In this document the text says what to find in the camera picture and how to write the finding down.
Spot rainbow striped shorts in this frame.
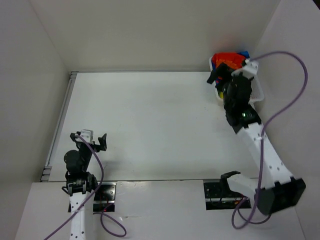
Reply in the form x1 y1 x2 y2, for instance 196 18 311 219
211 50 251 99

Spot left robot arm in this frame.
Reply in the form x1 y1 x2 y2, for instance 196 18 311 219
63 129 107 240

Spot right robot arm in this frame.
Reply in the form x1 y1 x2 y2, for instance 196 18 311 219
207 62 306 216

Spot white plastic basket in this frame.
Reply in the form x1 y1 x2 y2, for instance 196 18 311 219
209 56 264 106

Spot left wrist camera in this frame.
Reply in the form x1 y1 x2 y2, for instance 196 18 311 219
79 129 94 144

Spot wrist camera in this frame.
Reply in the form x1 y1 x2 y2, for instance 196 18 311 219
79 129 94 144
231 59 259 82

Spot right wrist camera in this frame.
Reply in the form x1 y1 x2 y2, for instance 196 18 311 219
231 59 259 82

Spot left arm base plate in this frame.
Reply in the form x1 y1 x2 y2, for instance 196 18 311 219
90 182 117 213

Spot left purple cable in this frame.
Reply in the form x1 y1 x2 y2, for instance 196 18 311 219
39 134 127 240

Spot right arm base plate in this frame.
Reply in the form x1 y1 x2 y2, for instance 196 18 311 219
203 179 244 211

